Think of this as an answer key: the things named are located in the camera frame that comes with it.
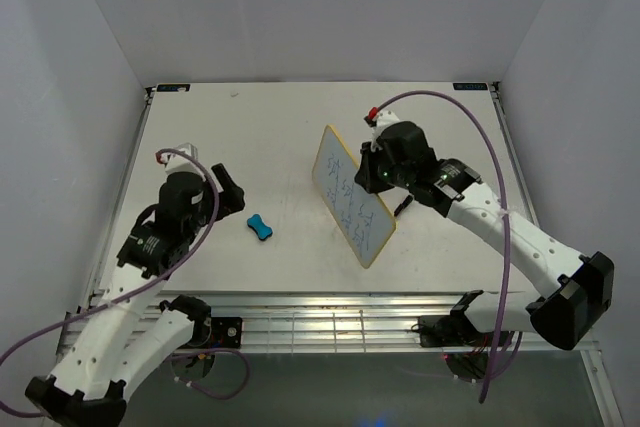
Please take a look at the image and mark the blue whiteboard eraser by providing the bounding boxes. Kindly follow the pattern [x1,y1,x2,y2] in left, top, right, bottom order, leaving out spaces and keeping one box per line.
[246,214,273,242]

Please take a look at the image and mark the yellow framed small whiteboard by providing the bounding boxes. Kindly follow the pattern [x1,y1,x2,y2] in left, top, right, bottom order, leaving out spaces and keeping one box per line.
[311,125,396,269]

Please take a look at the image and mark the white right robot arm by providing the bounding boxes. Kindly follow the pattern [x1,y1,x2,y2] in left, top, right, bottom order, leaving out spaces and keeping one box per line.
[355,117,614,350]

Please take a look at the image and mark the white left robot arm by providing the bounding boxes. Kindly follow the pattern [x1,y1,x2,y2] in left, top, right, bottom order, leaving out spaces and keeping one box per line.
[25,164,245,426]

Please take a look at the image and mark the blue label sticker right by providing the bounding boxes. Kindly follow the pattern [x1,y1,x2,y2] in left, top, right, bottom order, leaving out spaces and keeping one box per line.
[452,82,489,91]

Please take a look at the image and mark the blue label sticker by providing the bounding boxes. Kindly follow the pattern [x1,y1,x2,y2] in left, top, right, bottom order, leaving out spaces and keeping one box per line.
[452,82,489,91]
[155,84,191,93]

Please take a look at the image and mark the blue label sticker left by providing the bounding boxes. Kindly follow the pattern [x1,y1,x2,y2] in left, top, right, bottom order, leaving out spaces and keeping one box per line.
[155,84,191,93]

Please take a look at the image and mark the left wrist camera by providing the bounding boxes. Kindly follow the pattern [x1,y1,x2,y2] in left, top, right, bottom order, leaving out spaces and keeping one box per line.
[156,143,199,176]

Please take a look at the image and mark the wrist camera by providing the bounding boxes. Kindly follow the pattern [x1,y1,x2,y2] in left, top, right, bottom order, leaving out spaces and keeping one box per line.
[364,107,400,141]
[156,143,199,176]

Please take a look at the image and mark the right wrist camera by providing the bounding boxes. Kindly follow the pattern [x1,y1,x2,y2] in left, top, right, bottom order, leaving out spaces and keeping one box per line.
[364,107,400,141]

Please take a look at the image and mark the wire whiteboard stand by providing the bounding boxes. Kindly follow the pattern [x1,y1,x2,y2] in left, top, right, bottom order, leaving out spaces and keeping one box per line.
[393,195,414,217]

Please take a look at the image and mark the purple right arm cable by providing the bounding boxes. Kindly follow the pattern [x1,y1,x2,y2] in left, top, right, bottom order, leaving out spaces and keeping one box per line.
[374,89,524,404]

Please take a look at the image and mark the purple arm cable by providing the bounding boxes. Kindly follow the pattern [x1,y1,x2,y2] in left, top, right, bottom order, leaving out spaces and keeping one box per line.
[374,89,524,404]
[0,146,251,419]

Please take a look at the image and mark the aluminium frame rails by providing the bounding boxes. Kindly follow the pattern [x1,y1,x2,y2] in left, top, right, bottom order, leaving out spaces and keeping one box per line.
[57,81,624,427]

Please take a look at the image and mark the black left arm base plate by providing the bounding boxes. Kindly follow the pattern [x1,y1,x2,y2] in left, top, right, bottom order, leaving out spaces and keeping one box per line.
[186,317,243,349]

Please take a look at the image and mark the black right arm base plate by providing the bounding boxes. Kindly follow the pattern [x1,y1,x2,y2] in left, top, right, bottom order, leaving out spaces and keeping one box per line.
[410,315,494,348]

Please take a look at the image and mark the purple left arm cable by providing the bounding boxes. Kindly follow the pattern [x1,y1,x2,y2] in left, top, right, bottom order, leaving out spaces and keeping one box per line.
[0,146,251,419]

